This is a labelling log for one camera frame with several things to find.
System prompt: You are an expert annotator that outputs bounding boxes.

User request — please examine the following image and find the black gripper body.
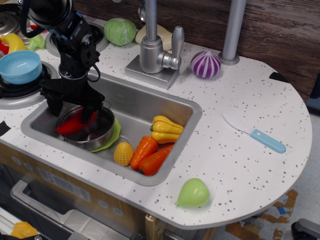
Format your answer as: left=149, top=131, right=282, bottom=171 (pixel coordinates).
left=39, top=64, right=105, bottom=108

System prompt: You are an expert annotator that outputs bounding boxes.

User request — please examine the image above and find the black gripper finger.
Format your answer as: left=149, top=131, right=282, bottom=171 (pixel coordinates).
left=80, top=106, right=100, bottom=124
left=46, top=96, right=63, bottom=117

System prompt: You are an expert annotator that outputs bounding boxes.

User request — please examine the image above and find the red toy chili pepper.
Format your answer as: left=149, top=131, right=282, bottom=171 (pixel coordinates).
left=55, top=106, right=98, bottom=135

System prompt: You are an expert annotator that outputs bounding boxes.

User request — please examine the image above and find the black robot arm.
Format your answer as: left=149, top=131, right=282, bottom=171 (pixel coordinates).
left=19, top=0, right=105, bottom=124

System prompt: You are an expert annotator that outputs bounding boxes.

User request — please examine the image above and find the small steel pan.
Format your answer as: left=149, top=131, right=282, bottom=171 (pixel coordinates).
left=57, top=106, right=115, bottom=150

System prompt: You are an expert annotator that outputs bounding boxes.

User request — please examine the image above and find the yellow toy bell pepper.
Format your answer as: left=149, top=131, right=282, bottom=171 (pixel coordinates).
left=150, top=115, right=184, bottom=144

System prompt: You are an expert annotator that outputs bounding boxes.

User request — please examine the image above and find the green plastic plate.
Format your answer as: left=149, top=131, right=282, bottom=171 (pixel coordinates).
left=90, top=118, right=121, bottom=153

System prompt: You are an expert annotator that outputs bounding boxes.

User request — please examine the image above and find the front left stove burner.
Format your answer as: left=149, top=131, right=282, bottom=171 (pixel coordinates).
left=0, top=62, right=59, bottom=110

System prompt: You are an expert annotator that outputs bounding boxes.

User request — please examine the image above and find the stove burner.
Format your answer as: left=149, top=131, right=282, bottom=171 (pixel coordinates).
left=45, top=23, right=109, bottom=58
left=0, top=62, right=59, bottom=110

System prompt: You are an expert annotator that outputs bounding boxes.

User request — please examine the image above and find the steel sink basin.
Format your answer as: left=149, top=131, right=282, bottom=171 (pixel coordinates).
left=21, top=73, right=202, bottom=186

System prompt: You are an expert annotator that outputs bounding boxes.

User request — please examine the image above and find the blue plastic bowl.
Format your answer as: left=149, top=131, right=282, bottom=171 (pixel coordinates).
left=0, top=50, right=43, bottom=85

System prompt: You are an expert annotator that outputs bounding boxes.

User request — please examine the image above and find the yellow toy corn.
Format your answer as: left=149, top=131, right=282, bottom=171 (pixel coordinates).
left=113, top=142, right=134, bottom=167

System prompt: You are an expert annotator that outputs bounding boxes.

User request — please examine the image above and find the back right stove burner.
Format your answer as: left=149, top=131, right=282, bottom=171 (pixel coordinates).
left=45, top=23, right=109, bottom=58

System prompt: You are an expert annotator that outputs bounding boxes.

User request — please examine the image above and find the black tape left edge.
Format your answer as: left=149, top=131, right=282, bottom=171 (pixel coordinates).
left=0, top=120, right=11, bottom=136

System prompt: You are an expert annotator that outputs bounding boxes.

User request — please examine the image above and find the black tape edge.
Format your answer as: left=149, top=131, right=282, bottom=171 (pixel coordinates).
left=269, top=72, right=289, bottom=83
left=0, top=120, right=11, bottom=136

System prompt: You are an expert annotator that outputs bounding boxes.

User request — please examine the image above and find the green toy broccoli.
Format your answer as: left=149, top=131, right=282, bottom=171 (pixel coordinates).
left=26, top=34, right=46, bottom=52

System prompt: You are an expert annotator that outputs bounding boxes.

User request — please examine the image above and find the upper orange toy carrot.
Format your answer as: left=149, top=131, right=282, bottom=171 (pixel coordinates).
left=130, top=136, right=158, bottom=170

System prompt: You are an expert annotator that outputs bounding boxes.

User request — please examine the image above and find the orange toy carrot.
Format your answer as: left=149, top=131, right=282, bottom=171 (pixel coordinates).
left=137, top=144, right=174, bottom=176
left=130, top=136, right=158, bottom=170

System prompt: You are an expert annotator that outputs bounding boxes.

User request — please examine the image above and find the green toy cabbage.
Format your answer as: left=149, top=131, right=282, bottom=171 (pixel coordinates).
left=104, top=18, right=137, bottom=47

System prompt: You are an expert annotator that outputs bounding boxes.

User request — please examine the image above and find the yellow toy banana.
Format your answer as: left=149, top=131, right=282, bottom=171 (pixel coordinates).
left=0, top=33, right=26, bottom=54

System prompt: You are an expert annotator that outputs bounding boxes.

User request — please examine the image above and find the red toy at edge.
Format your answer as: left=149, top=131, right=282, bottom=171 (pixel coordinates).
left=0, top=40, right=9, bottom=55

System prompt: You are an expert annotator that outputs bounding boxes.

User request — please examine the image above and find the silver toy faucet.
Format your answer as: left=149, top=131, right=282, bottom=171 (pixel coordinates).
left=125, top=0, right=185, bottom=90

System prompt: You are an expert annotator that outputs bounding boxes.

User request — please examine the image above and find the lower orange toy carrot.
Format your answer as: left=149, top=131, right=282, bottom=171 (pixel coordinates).
left=137, top=144, right=174, bottom=176

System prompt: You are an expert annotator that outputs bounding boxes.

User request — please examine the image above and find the cream toy potato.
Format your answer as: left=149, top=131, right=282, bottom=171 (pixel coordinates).
left=135, top=24, right=172, bottom=51

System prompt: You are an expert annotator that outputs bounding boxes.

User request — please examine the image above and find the purple striped toy onion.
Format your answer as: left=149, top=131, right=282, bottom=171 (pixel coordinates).
left=190, top=50, right=222, bottom=78

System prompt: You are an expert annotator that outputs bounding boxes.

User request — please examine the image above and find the yellow object bottom left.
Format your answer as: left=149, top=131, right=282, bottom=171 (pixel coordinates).
left=10, top=221, right=38, bottom=239

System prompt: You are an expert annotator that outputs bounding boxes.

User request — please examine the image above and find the green toy pear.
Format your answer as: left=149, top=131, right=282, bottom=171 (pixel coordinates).
left=175, top=178, right=211, bottom=208

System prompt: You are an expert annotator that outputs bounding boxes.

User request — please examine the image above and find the grey metal pole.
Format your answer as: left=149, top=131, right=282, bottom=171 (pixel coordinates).
left=218, top=0, right=247, bottom=66

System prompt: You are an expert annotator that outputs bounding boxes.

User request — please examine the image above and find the white blue toy knife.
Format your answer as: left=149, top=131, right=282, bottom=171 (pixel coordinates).
left=222, top=113, right=287, bottom=154

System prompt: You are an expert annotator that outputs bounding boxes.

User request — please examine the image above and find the black tape right edge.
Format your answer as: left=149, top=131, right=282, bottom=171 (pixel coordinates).
left=269, top=72, right=289, bottom=83

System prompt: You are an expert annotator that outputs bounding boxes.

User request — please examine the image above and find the oven door handle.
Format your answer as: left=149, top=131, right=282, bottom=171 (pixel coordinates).
left=10, top=180, right=107, bottom=240

